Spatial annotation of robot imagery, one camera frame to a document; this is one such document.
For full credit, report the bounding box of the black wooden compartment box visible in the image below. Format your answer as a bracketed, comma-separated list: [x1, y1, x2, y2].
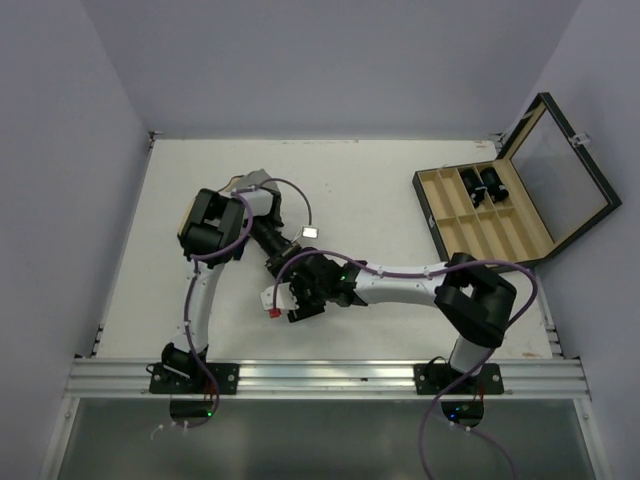
[412, 92, 622, 268]

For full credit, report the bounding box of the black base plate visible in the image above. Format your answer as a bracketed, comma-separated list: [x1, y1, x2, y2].
[413, 361, 505, 396]
[145, 362, 240, 395]

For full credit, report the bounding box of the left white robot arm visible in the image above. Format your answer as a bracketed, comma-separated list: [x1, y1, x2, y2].
[161, 186, 282, 393]

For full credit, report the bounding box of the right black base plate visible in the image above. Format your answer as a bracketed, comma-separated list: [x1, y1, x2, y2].
[413, 361, 505, 396]

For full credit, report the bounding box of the black rolled item right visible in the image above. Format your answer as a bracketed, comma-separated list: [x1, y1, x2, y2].
[480, 167, 509, 203]

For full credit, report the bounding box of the aluminium mounting rail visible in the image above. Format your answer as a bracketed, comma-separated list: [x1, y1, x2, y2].
[64, 359, 590, 401]

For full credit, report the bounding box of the black rolled item left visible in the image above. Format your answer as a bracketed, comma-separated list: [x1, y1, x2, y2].
[459, 168, 486, 208]

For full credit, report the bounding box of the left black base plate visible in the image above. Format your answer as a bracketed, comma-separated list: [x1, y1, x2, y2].
[145, 362, 240, 395]

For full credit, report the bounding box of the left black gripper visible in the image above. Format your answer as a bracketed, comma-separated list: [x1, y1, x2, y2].
[245, 215, 300, 279]

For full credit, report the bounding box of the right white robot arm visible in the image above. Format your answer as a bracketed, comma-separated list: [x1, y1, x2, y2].
[276, 248, 517, 393]

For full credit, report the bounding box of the black rolled item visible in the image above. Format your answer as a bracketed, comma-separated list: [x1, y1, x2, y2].
[480, 167, 509, 203]
[459, 168, 486, 208]

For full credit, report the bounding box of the grey underwear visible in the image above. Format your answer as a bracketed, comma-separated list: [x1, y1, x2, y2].
[232, 169, 283, 227]

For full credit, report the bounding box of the beige underwear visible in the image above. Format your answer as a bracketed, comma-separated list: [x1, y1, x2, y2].
[177, 175, 243, 235]

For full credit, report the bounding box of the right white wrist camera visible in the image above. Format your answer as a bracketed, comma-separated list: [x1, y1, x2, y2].
[260, 282, 298, 318]

